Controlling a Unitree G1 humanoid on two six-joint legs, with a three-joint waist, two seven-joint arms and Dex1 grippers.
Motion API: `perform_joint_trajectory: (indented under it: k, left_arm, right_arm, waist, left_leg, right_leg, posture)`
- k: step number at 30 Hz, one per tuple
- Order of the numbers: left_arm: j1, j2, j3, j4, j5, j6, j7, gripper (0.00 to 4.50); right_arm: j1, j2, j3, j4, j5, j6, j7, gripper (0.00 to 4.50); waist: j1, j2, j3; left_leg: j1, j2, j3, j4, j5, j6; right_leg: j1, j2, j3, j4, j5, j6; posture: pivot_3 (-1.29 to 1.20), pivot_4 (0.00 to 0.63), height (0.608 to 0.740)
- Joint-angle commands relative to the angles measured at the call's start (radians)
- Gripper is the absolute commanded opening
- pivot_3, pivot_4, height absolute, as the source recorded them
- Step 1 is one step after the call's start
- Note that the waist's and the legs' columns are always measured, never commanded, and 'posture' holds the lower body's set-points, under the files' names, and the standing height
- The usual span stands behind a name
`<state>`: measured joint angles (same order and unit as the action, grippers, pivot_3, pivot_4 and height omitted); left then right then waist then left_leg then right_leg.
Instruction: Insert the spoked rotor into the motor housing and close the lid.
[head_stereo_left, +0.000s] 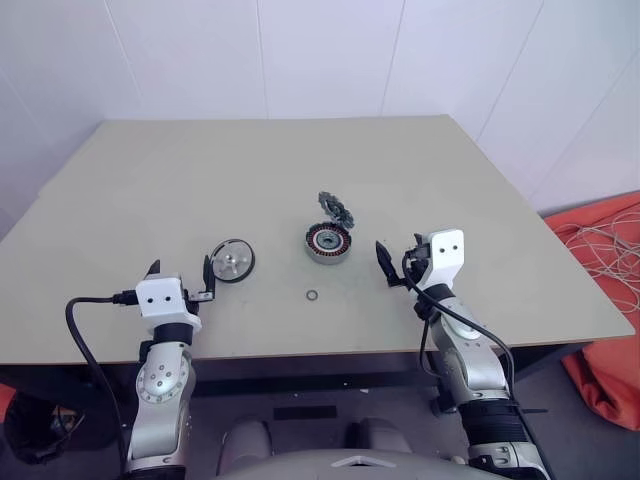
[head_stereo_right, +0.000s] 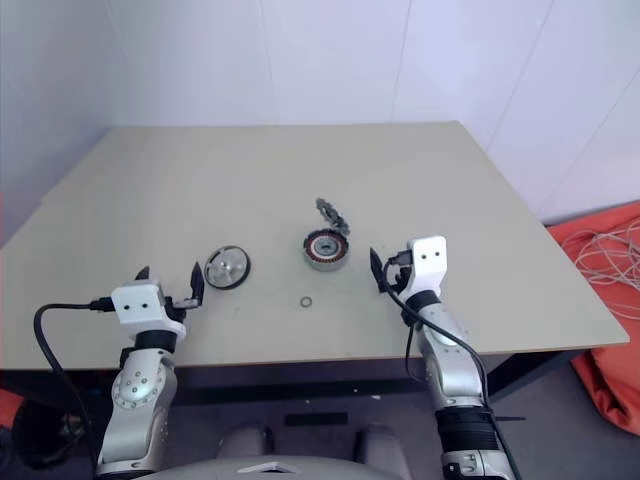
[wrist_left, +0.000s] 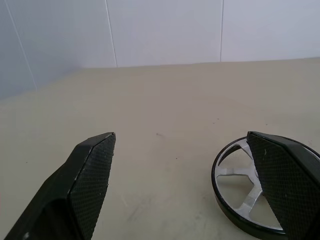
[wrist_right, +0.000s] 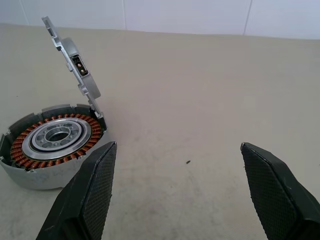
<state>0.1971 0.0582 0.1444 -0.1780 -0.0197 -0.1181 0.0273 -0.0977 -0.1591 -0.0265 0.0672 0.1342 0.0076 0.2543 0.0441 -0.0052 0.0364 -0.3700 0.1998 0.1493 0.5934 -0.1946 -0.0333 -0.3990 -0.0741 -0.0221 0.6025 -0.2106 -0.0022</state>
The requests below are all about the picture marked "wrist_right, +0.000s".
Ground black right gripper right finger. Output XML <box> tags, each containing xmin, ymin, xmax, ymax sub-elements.
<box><xmin>240</xmin><ymin>141</ymin><xmax>320</xmax><ymax>240</ymax></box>

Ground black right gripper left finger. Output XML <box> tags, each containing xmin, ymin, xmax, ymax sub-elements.
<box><xmin>34</xmin><ymin>141</ymin><xmax>118</xmax><ymax>240</ymax></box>

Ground grey motor housing copper windings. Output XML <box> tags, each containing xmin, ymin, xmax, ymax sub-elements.
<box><xmin>0</xmin><ymin>103</ymin><xmax>110</xmax><ymax>191</ymax></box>

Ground silver motor cover circuit board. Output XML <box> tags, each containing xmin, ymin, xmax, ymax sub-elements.
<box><xmin>41</xmin><ymin>16</ymin><xmax>108</xmax><ymax>131</ymax></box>

